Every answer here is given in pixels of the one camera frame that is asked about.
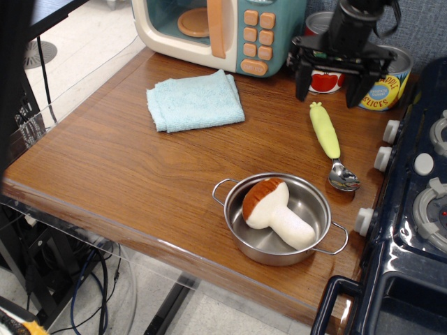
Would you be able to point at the black desk on left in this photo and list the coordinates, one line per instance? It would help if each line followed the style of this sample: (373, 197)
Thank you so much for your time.
(49, 14)

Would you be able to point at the toy microwave oven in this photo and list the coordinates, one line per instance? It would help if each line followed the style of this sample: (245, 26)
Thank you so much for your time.
(246, 37)

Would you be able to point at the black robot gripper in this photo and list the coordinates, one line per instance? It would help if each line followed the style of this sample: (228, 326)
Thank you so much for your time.
(351, 33)

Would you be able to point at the pineapple slices can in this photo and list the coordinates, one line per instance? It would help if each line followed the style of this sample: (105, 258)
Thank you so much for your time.
(385, 93)

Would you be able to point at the dark blue toy stove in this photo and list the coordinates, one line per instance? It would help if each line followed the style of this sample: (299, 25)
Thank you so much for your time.
(402, 287)

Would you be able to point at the spoon with yellow-green handle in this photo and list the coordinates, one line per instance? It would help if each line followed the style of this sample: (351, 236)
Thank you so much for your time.
(339, 177)

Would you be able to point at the light blue folded towel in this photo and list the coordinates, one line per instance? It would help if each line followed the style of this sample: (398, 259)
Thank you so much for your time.
(191, 103)

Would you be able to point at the black table leg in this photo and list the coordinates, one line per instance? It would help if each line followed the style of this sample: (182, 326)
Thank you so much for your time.
(168, 310)

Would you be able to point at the stainless steel pot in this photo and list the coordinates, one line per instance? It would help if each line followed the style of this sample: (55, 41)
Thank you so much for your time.
(264, 245)

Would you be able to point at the plush mushroom toy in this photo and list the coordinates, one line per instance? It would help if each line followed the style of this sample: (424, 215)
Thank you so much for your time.
(266, 206)

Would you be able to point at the tomato sauce can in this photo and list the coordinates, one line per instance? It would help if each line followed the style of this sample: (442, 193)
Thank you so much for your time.
(324, 82)

